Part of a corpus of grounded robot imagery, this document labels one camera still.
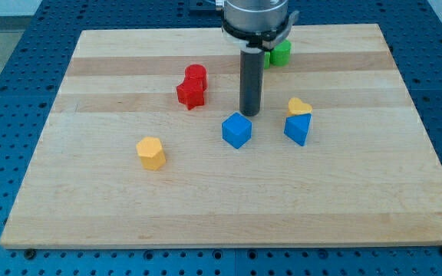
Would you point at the blue cube block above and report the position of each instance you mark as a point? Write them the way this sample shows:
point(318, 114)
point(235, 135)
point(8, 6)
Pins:
point(236, 130)

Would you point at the wooden board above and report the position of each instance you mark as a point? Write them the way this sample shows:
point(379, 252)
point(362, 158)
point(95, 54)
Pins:
point(367, 175)

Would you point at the green block behind rod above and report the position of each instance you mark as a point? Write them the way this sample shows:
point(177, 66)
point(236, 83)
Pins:
point(267, 59)

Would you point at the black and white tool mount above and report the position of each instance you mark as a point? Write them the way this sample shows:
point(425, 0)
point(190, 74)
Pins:
point(258, 31)

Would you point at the yellow hexagon block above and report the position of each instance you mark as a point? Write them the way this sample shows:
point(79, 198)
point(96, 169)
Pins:
point(151, 153)

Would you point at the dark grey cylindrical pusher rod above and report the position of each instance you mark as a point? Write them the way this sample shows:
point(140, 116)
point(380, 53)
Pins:
point(251, 76)

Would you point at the blue triangle block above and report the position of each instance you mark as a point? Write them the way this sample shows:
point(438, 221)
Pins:
point(297, 128)

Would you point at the red star block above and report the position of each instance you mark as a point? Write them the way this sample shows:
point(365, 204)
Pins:
point(191, 93)

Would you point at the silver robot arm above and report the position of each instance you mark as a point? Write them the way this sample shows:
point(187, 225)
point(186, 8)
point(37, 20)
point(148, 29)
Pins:
point(231, 6)

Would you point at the red cylinder block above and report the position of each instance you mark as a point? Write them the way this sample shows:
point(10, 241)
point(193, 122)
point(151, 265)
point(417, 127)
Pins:
point(197, 72)

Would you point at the yellow heart block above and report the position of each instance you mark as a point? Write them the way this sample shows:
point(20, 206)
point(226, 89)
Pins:
point(297, 107)

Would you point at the green cylinder block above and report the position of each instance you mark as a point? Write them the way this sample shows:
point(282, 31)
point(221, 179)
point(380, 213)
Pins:
point(280, 55)

